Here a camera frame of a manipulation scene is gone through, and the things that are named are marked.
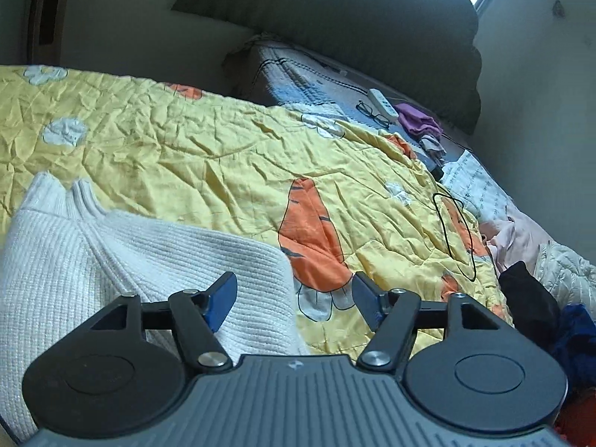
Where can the white patterned quilted sheet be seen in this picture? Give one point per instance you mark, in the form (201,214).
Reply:
(479,186)

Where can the red cloth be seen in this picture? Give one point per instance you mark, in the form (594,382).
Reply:
(579,416)

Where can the black cloth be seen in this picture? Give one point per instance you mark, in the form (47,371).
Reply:
(531,302)

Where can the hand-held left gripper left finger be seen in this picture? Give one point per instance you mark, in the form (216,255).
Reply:
(219,300)

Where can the black eyeglasses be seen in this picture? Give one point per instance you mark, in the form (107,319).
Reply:
(375,114)

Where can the purple cloth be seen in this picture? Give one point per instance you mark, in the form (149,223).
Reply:
(419,120)

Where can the grey pink crumpled cloth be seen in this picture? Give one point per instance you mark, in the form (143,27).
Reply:
(433,146)

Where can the white quilted cloth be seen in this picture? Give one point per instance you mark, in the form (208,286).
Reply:
(570,270)

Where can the dark grey pillow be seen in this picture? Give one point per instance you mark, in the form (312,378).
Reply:
(349,23)

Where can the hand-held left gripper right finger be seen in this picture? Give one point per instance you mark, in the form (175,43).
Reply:
(368,301)

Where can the patchwork quilted pillow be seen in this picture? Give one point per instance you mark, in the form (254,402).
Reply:
(298,84)

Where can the white power strip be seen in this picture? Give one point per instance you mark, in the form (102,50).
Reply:
(382,101)

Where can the yellow carrot print blanket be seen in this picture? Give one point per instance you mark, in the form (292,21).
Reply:
(209,149)

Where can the cream knit sweater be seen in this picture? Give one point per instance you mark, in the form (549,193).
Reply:
(93,265)

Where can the blue cloth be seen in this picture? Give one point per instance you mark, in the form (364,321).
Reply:
(579,340)

